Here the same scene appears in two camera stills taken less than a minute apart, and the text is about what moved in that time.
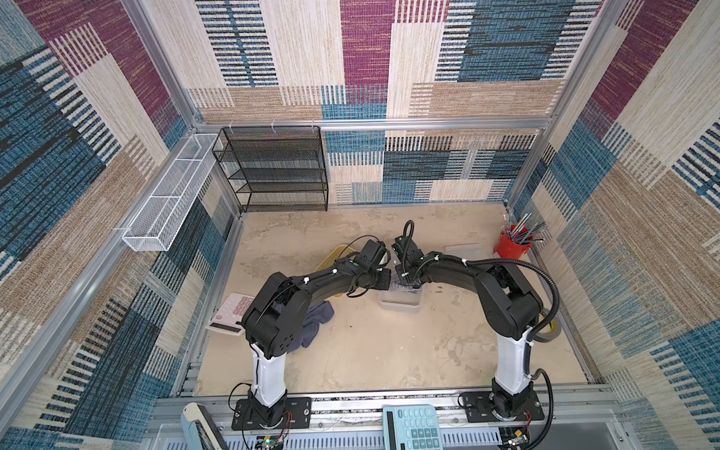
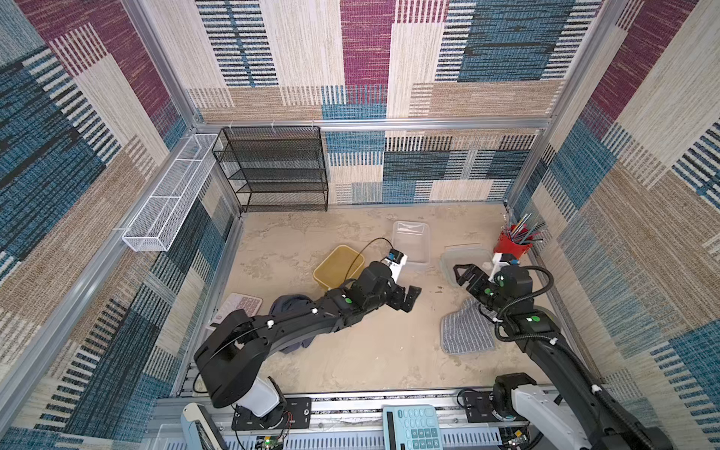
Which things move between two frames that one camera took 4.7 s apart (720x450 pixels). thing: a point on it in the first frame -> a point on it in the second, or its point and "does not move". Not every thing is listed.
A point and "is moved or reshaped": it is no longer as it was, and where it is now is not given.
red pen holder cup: (509, 248) does not move
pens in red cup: (523, 233) does not move
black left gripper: (387, 280) -> (399, 295)
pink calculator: (228, 315) does not move
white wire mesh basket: (154, 226) does not move
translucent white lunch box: (400, 300) is moved or reshaped
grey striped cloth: (396, 285) is moved or reshaped
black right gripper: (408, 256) -> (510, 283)
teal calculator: (411, 427) does not move
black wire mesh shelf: (275, 168) does not move
